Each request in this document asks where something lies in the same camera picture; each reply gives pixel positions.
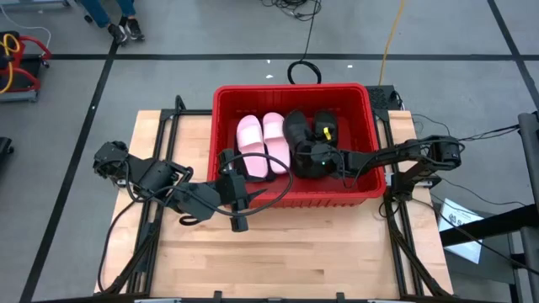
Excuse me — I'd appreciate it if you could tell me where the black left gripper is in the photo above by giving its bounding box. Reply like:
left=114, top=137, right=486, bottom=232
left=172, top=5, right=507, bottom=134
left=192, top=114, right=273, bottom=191
left=215, top=147, right=270, bottom=214

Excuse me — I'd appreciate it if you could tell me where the pink slide sandal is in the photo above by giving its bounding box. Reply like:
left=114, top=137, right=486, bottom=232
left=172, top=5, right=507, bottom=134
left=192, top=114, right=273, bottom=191
left=262, top=111, right=291, bottom=175
left=235, top=114, right=270, bottom=179

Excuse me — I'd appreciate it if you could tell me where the red plastic bin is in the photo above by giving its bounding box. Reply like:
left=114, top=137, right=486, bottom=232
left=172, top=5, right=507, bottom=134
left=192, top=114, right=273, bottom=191
left=205, top=82, right=387, bottom=210

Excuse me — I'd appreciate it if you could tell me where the black perforated box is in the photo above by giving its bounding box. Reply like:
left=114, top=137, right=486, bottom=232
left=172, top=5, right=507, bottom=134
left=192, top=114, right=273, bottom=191
left=364, top=85, right=401, bottom=112

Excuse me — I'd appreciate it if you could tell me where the white paper sheet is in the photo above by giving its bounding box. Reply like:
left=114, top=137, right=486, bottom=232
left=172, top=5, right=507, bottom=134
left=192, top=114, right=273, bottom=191
left=437, top=197, right=485, bottom=265

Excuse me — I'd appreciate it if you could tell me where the black metal beam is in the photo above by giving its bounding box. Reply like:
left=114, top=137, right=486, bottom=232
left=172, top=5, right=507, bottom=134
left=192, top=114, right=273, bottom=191
left=439, top=204, right=539, bottom=248

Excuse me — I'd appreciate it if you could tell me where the person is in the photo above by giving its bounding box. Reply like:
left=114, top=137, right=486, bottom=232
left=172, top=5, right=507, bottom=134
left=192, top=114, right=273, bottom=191
left=79, top=0, right=147, bottom=46

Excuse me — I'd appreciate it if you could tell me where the black chair caster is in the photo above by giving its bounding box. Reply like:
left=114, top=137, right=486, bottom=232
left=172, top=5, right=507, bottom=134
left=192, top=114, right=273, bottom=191
left=0, top=136, right=15, bottom=169

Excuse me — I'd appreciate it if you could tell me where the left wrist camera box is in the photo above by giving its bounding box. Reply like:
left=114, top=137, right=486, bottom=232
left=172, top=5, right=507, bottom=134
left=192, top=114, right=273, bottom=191
left=229, top=213, right=251, bottom=234

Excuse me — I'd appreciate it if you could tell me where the black camera cable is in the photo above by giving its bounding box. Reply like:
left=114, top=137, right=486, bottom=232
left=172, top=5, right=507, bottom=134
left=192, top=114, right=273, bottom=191
left=218, top=151, right=295, bottom=212

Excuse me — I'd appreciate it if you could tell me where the black coiled floor cable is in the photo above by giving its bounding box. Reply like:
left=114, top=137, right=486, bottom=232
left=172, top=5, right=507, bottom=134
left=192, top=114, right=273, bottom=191
left=287, top=0, right=323, bottom=84

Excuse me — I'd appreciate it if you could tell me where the black aluminium table frame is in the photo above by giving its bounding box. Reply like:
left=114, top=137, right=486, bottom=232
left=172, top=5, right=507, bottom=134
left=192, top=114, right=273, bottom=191
left=94, top=94, right=454, bottom=303

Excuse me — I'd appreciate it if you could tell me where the yellow floor cable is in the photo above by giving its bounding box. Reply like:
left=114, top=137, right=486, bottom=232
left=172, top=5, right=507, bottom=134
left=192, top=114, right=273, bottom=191
left=377, top=0, right=407, bottom=86

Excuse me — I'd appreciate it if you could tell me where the black cable bundle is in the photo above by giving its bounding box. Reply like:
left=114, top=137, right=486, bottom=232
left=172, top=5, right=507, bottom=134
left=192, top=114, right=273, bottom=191
left=259, top=0, right=323, bottom=22

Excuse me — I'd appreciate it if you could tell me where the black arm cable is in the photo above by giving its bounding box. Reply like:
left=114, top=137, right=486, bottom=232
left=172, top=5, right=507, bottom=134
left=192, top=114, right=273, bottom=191
left=97, top=197, right=140, bottom=295

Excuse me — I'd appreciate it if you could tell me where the grey metal post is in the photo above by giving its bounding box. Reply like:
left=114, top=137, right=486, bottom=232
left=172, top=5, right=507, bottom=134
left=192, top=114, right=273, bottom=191
left=516, top=111, right=539, bottom=303

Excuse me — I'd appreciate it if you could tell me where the yellow hose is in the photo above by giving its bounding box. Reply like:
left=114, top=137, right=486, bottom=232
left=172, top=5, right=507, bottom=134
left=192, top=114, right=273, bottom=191
left=0, top=33, right=21, bottom=94

